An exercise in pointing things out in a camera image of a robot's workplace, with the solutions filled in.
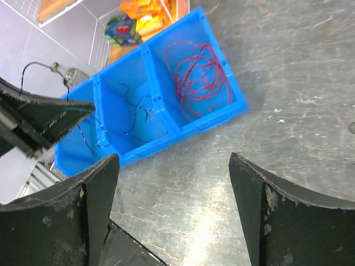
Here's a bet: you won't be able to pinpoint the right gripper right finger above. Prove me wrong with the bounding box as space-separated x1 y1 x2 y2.
229 153 354 265

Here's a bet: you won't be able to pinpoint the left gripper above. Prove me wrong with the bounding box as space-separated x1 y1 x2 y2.
1 79 95 158

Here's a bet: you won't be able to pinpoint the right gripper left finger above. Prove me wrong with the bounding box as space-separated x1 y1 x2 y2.
1 154 119 265

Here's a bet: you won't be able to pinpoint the red cable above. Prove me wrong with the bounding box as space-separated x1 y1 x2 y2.
165 40 233 122

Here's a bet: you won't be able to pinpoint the blue green box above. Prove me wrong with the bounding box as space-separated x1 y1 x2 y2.
104 14 143 47

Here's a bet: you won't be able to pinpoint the blue three-compartment bin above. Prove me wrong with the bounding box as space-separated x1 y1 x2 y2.
54 8 248 177

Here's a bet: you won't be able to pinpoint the orange snack packets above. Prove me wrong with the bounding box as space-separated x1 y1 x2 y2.
119 0 176 42

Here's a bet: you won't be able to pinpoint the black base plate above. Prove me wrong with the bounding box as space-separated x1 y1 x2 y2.
99 220 168 266

